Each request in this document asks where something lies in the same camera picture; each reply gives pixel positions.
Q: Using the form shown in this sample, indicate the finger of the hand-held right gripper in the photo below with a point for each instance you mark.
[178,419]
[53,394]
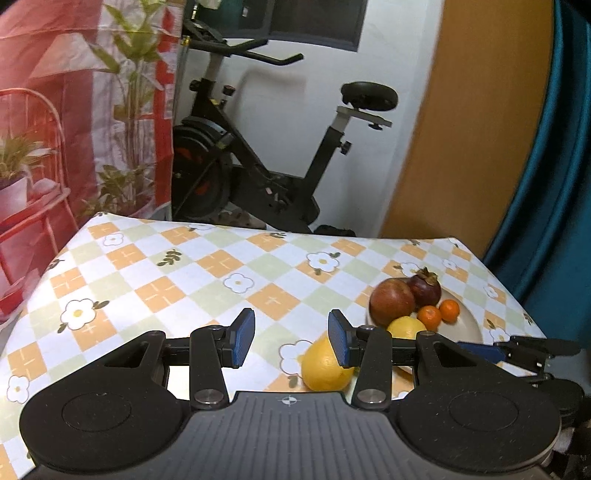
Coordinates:
[482,351]

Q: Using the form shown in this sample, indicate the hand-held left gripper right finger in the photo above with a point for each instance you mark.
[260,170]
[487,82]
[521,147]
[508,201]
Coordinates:
[339,339]

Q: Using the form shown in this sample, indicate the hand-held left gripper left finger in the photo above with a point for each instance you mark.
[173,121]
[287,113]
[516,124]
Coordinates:
[244,337]

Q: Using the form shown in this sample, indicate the yellow lemon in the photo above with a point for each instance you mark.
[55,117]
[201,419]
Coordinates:
[406,328]
[321,369]

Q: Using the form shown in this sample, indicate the beige round plate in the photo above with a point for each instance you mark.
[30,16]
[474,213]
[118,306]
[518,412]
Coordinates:
[466,318]

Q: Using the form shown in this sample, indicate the small orange tangerine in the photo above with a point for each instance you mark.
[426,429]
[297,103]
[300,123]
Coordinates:
[430,317]
[449,310]

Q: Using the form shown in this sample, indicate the reddish brown apple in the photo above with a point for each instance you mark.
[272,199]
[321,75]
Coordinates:
[392,302]

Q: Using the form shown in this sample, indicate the dark purple mangosteen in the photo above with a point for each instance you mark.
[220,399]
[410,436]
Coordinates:
[427,288]

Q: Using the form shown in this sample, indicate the checkered floral tablecloth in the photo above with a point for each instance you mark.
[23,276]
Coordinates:
[161,286]

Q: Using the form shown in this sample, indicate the black exercise bike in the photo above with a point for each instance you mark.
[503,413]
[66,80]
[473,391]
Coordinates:
[277,189]

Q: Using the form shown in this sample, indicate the teal curtain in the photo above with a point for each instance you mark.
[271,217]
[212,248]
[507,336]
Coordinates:
[568,207]

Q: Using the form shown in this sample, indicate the wooden board panel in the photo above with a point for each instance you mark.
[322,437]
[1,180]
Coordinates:
[461,138]

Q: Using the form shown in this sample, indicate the printed plant backdrop cloth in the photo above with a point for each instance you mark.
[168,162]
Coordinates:
[69,115]

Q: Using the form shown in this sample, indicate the dark window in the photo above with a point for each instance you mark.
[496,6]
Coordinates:
[314,23]

